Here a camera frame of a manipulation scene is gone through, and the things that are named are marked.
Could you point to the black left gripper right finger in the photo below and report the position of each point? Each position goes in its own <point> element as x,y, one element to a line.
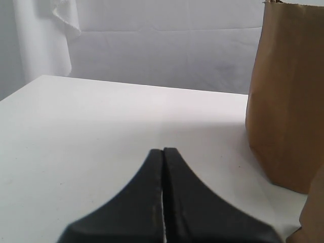
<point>193,213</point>

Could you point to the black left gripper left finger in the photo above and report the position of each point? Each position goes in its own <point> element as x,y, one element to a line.
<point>133,215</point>

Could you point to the large brown paper bag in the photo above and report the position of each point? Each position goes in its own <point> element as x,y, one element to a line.
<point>284,118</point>

